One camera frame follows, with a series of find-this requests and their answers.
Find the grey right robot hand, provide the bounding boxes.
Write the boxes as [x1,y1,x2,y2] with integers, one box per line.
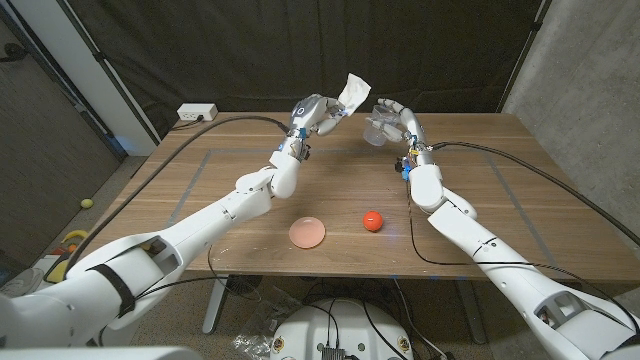
[367,97,434,167]

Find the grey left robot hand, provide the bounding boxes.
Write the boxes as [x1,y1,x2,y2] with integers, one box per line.
[287,93,351,160]

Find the clear plastic measuring cup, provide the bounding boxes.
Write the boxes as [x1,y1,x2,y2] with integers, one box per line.
[362,104,401,147]

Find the white paper napkin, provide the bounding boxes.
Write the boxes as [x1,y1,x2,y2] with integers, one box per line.
[337,72,373,118]

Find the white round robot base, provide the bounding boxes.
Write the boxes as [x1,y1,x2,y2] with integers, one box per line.
[269,298,415,360]

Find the orange-red ball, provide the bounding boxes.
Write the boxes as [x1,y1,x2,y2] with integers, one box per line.
[362,210,385,233]

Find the pink round dish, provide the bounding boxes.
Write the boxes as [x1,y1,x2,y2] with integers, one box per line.
[288,216,327,250]

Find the grey tape outline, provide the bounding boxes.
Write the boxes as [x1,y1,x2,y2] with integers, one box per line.
[167,147,559,269]

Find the black backdrop curtain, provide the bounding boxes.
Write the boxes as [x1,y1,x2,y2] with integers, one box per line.
[67,0,551,139]

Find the white power strip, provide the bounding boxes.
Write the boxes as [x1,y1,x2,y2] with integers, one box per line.
[176,103,219,123]

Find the black backdrop stand pole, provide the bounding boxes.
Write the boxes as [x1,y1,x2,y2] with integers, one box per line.
[53,0,162,146]
[496,0,554,115]

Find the black ribbed round object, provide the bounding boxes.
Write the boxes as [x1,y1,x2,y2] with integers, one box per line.
[227,274,263,297]

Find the grey table leg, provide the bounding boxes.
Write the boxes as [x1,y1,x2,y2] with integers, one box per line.
[454,279,489,345]

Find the white table leg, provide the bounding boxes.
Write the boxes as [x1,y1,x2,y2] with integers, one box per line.
[202,273,231,335]

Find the clear plastic bag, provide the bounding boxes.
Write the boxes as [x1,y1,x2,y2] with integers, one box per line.
[232,287,304,359]

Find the grey heatsink box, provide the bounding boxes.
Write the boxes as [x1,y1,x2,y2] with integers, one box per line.
[319,343,349,360]

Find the white pillar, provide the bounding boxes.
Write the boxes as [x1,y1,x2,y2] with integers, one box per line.
[8,0,159,157]

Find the yellow arched floor item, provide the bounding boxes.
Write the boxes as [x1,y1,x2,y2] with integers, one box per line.
[58,228,89,251]

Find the yellow and black floor item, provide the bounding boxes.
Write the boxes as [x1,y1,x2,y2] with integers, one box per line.
[43,257,72,285]

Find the white robot torso edge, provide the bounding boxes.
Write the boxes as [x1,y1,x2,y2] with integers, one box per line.
[0,346,201,360]

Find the grey sneaker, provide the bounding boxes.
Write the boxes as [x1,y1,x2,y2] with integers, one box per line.
[0,267,46,301]

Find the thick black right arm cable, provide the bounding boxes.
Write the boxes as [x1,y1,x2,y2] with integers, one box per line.
[429,141,640,249]

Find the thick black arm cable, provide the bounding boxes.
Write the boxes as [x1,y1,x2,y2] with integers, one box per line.
[429,141,640,249]
[63,115,294,276]

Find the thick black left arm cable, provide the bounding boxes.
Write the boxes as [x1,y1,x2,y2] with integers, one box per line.
[63,115,294,276]

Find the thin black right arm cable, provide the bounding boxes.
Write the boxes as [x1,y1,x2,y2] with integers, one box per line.
[407,169,640,334]

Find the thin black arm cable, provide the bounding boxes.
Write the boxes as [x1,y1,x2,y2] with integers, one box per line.
[132,244,264,304]
[407,169,640,334]

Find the black power cord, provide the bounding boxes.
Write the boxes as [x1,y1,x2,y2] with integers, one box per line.
[169,114,206,132]

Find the black base cable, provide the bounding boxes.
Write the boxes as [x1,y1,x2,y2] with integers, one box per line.
[364,299,416,360]

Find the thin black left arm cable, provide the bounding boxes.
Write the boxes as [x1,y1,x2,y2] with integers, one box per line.
[132,244,264,304]

